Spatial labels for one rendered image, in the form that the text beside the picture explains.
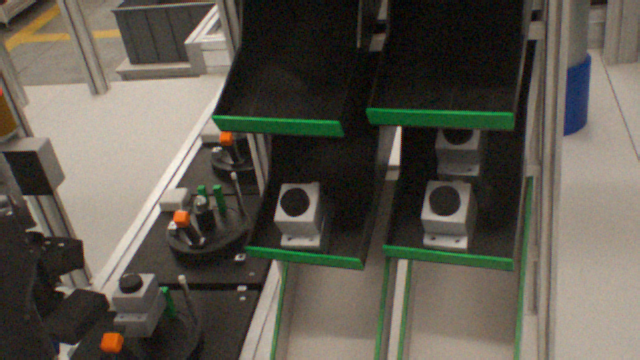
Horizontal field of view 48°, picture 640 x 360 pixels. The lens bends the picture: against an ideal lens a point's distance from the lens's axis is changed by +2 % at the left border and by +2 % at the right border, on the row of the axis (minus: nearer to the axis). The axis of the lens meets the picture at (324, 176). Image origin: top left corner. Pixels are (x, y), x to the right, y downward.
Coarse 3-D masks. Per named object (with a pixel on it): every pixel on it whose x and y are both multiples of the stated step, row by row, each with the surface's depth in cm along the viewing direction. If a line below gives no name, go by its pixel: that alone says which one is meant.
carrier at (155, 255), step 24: (168, 192) 130; (216, 192) 120; (240, 192) 119; (168, 216) 127; (192, 216) 123; (216, 216) 122; (240, 216) 121; (144, 240) 122; (168, 240) 118; (216, 240) 116; (240, 240) 116; (144, 264) 116; (168, 264) 116; (192, 264) 115; (216, 264) 114; (264, 264) 112; (192, 288) 111; (216, 288) 110
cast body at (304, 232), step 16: (288, 192) 73; (304, 192) 72; (320, 192) 73; (288, 208) 72; (304, 208) 72; (320, 208) 73; (288, 224) 73; (304, 224) 72; (320, 224) 73; (288, 240) 75; (304, 240) 74; (320, 240) 74
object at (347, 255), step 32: (384, 32) 83; (352, 128) 84; (384, 128) 78; (288, 160) 84; (320, 160) 83; (352, 160) 81; (384, 160) 78; (352, 192) 79; (256, 224) 78; (352, 224) 77; (256, 256) 78; (288, 256) 75; (320, 256) 73; (352, 256) 75
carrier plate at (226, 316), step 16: (208, 304) 106; (224, 304) 105; (240, 304) 105; (256, 304) 106; (112, 320) 106; (208, 320) 103; (224, 320) 103; (240, 320) 102; (96, 336) 104; (208, 336) 100; (224, 336) 100; (240, 336) 99; (80, 352) 101; (96, 352) 101; (208, 352) 98; (224, 352) 97; (240, 352) 98
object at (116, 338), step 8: (120, 328) 90; (104, 336) 88; (112, 336) 88; (120, 336) 89; (104, 344) 88; (112, 344) 87; (120, 344) 89; (112, 352) 88; (120, 352) 89; (128, 352) 91
